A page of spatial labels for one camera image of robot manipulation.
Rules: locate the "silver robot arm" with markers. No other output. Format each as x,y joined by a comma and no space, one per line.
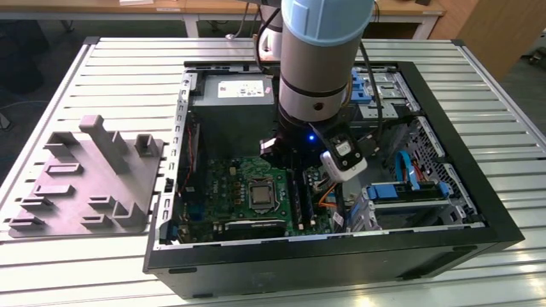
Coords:
319,64

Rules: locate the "grey power supply unit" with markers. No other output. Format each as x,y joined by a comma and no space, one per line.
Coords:
229,128

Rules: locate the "silver CPU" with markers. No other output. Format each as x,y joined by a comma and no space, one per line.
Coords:
261,195

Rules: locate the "blue drive release latch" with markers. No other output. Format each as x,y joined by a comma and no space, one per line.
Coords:
360,92

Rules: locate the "green motherboard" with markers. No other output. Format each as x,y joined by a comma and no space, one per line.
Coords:
225,204

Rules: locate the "metal optical drive cage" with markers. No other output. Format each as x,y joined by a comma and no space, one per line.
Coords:
383,108

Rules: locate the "black case fan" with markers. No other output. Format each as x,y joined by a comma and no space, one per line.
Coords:
189,160

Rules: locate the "black graphics card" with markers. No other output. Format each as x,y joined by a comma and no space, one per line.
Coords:
255,227

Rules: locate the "metal disk bay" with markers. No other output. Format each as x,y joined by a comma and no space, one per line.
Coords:
367,219

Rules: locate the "hard disk in blue carrier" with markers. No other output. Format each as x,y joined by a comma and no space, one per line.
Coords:
408,193

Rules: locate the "blue card retention latch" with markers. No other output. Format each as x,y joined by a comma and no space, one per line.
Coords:
172,231

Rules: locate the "black PC case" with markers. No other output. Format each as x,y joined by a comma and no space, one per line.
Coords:
297,272

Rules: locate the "grey parts rack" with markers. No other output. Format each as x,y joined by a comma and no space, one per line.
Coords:
97,179

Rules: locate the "wooden desk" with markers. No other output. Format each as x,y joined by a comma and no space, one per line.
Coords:
396,12

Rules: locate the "wooden cabinet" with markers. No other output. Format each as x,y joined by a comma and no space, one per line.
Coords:
489,32

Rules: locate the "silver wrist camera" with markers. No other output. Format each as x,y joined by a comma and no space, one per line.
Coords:
345,166

